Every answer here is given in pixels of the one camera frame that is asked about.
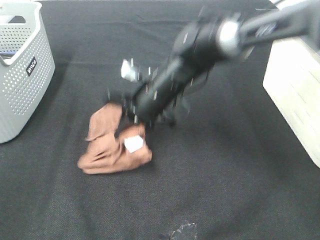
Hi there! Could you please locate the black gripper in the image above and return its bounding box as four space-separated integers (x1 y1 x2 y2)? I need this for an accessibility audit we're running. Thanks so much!
121 76 190 126

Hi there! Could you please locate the brown towel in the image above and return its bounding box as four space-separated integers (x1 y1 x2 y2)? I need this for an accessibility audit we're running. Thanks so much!
77 103 153 175

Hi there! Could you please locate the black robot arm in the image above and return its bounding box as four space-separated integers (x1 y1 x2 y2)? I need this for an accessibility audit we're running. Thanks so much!
120 0 320 125

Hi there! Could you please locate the black table mat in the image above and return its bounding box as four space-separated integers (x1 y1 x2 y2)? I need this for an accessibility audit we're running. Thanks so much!
0 0 320 240

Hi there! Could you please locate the grey perforated laundry basket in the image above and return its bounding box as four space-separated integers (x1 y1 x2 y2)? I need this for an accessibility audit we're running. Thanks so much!
0 0 56 143

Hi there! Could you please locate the cream plastic box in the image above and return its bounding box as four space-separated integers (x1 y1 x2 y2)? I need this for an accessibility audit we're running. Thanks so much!
262 38 320 166

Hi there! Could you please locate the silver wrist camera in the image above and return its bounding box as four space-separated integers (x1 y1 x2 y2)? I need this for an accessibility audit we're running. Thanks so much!
120 59 140 82

